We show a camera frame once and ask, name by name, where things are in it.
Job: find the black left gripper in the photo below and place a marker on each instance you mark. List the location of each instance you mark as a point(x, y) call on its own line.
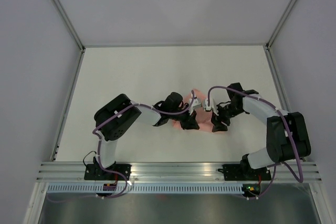
point(190, 122)

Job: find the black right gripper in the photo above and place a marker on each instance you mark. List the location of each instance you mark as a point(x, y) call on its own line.
point(217, 121)

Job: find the pink satin napkin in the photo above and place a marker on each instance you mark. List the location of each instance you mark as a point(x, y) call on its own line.
point(207, 121)

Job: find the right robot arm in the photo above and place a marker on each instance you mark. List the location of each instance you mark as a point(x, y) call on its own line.
point(286, 132)

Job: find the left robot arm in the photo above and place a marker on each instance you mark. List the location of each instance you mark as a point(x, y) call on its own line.
point(116, 117)

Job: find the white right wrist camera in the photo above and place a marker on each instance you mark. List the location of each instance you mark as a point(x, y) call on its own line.
point(209, 104)

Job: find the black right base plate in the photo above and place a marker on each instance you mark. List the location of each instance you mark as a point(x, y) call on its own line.
point(235, 172)

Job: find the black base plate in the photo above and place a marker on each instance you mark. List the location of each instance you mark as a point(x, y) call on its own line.
point(235, 172)
point(94, 172)

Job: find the white slotted cable duct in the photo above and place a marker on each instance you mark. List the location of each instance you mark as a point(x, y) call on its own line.
point(147, 188)

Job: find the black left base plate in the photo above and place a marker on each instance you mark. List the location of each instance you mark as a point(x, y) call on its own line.
point(94, 172)

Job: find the aluminium front rail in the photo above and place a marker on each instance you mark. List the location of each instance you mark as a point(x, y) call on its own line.
point(192, 172)

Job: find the right aluminium frame post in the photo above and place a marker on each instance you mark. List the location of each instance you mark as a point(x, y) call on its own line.
point(290, 6)

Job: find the aluminium frame post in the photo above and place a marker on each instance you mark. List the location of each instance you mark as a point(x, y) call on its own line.
point(68, 24)
point(290, 6)

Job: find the left aluminium frame post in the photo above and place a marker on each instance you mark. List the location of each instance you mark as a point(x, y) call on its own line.
point(68, 24)

